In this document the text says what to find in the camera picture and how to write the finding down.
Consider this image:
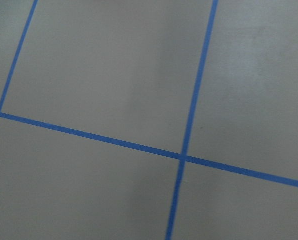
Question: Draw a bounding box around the brown paper table cover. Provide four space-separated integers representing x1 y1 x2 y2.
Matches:
0 0 298 240

